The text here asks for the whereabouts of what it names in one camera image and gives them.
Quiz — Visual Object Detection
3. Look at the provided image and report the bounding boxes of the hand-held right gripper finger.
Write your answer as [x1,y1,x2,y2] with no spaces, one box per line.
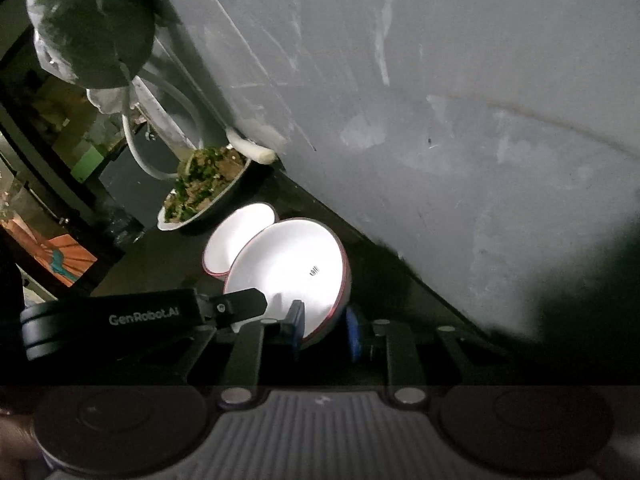
[145,299,306,406]

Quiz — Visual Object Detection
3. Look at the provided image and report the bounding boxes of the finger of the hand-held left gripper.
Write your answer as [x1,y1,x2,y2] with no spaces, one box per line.
[197,287,269,327]

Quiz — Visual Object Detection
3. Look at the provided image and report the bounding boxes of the white bowl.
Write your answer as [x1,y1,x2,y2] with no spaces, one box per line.
[202,202,277,279]
[223,217,352,351]

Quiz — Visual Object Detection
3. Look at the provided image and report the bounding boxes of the orange printed cloth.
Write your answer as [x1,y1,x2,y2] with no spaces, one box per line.
[0,219,99,288]

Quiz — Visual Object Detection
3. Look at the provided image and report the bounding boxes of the white plate of stir-fried greens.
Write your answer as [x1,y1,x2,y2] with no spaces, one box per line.
[157,145,251,232]

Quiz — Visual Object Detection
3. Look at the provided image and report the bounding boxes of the green box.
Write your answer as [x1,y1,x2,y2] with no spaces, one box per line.
[69,144,104,184]

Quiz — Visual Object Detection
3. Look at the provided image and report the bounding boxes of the plastic bag of dried greens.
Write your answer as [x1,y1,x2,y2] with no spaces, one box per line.
[25,0,156,89]

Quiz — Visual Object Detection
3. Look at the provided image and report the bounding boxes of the white hose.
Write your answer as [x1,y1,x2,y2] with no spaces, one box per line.
[86,74,207,182]

